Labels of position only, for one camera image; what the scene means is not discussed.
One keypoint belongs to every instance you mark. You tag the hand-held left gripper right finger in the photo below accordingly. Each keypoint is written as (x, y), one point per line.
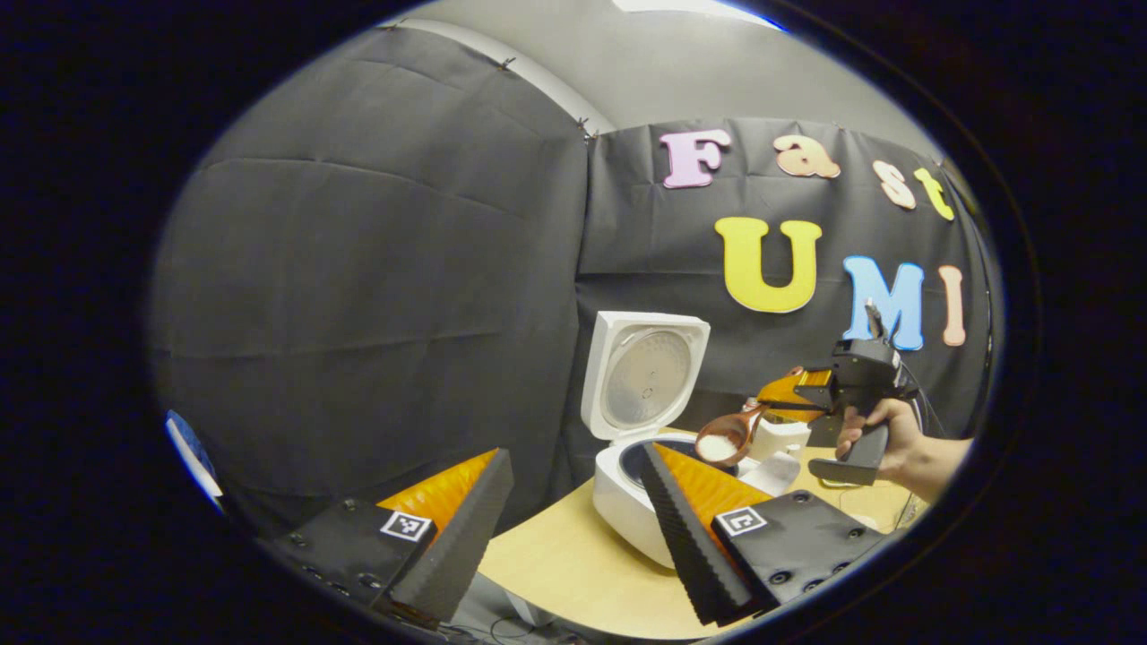
(690, 537)

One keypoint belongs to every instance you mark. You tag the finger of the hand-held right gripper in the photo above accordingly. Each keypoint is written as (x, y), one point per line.
(797, 394)

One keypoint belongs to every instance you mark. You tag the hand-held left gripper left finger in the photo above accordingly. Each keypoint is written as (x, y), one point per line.
(461, 537)

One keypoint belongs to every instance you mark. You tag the brown wooden spoon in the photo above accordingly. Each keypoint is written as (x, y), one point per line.
(730, 425)

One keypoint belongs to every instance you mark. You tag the white rice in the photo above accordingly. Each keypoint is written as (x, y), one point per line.
(717, 448)

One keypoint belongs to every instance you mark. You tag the white rice cooker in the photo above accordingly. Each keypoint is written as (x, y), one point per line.
(645, 376)

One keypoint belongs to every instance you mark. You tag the white table leg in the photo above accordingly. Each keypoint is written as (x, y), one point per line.
(530, 614)

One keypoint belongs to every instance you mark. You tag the blue and white panel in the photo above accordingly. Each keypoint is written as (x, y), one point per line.
(193, 457)

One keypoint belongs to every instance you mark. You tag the black backdrop cloth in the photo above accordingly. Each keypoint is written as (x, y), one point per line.
(376, 269)

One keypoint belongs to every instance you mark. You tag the ceiling light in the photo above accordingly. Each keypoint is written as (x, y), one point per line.
(699, 7)

